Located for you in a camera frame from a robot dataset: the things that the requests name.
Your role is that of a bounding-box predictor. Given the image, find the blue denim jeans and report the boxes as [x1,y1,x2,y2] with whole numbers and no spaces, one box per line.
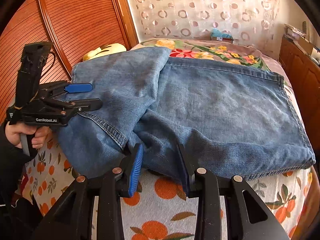
[57,47,316,180]

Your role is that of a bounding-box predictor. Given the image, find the black sleeve forearm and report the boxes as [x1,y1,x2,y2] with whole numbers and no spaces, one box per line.
[1,122,43,239]

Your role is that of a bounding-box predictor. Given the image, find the person's left hand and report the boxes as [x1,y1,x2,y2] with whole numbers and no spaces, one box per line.
[4,122,51,150]

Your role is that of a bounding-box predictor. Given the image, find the yellow plush toy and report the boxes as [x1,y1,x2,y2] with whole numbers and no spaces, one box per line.
[82,43,126,61]

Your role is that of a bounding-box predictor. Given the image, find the brown wooden wardrobe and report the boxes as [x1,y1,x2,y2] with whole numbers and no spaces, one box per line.
[1,0,138,118]

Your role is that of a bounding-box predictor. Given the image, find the orange print bed sheet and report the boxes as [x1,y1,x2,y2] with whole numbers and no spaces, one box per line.
[22,135,319,239]

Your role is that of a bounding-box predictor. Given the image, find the colourful floral blanket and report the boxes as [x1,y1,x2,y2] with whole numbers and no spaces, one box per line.
[134,38,292,88]

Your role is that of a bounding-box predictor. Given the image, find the blue box by curtain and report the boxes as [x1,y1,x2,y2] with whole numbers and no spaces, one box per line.
[210,28,234,43]

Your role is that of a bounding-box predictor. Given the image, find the brown wooden side cabinet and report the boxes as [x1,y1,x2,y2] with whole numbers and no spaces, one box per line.
[278,36,320,156]

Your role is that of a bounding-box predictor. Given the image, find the white pink circle curtain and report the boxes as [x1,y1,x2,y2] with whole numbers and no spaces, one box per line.
[128,0,280,56]

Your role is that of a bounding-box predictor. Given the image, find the clutter on cabinet top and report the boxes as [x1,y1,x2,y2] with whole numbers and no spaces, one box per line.
[284,24,319,66]

